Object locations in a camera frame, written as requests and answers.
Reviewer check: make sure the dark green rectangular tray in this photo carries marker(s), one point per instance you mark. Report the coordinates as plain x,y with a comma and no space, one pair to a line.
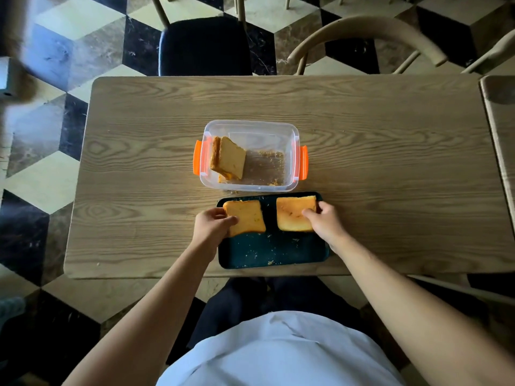
273,249

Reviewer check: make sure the wooden side table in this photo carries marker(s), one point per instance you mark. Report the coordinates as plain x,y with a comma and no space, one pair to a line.
501,124

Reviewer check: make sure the person's white shirt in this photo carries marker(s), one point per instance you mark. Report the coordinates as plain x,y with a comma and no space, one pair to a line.
281,353

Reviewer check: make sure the person's left thumb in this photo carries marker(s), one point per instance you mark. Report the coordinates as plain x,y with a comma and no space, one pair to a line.
230,223

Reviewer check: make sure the clear container with orange clips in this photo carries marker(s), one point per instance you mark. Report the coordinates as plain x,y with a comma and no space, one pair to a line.
265,164

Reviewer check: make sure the person's left hand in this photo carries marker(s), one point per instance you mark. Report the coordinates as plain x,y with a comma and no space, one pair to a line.
207,231

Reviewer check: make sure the person's right thumb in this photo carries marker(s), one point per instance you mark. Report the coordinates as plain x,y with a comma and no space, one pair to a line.
310,215

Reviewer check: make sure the person's right hand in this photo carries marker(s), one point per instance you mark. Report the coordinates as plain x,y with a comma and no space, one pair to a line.
330,227

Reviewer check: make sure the toasted bread slice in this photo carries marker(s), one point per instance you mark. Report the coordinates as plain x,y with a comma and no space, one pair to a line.
291,215
249,217
232,158

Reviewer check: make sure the grey metal object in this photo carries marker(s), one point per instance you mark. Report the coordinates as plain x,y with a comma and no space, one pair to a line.
7,78

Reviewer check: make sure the person's left forearm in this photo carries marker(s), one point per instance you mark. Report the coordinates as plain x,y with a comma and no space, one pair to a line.
149,317

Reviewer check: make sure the chair with black seat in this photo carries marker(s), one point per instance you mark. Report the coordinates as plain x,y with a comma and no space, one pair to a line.
205,46

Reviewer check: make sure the person's right forearm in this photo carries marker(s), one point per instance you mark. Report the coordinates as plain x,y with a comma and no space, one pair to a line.
414,313

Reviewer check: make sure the light wooden chair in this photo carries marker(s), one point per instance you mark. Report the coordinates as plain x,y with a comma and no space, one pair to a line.
497,50

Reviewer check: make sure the person's dark trousers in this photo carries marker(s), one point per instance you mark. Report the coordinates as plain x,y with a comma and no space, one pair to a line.
241,301

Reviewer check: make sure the wooden chair with curved backrest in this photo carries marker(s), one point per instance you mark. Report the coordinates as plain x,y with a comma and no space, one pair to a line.
374,26

